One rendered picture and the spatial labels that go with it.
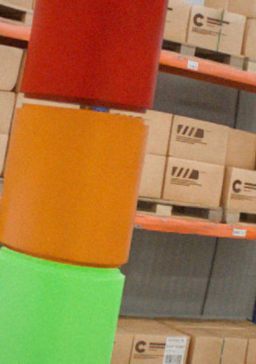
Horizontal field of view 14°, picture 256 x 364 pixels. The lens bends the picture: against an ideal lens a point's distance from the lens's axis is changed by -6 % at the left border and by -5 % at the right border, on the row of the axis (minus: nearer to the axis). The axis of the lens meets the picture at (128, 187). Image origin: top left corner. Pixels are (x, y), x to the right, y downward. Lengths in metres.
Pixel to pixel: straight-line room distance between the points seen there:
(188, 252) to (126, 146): 10.33
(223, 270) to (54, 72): 10.62
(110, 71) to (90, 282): 0.07
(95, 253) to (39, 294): 0.03
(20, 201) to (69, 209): 0.02
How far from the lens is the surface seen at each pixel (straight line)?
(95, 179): 0.36
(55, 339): 0.36
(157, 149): 8.89
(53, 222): 0.36
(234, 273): 11.06
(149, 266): 10.49
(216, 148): 9.18
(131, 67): 0.36
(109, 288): 0.37
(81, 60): 0.36
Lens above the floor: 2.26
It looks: 3 degrees down
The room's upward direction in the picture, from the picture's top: 9 degrees clockwise
